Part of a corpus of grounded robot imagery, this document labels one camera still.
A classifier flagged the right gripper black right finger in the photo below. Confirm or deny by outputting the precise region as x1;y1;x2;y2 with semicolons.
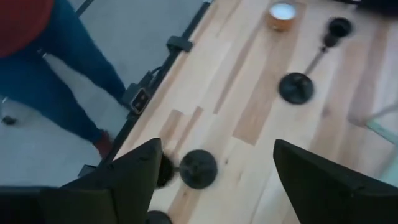
273;139;398;224

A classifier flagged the green perforated metal shelf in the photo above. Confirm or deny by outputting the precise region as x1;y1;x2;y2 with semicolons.
347;102;398;187

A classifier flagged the black aluminium rig frame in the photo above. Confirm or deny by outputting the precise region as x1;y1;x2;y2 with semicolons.
76;0;214;179

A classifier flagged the black metal candlestick holder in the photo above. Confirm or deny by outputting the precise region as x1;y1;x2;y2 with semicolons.
277;17;354;105
145;210;173;224
156;149;218;190

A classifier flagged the small black floor object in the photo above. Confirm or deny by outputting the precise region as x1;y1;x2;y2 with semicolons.
1;115;18;126

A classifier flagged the amber glass jar candle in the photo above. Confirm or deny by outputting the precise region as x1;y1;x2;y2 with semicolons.
266;1;299;32

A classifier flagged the person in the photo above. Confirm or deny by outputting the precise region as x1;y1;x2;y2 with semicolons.
0;0;127;159

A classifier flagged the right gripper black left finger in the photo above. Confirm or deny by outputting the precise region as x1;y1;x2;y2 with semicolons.
0;138;162;224

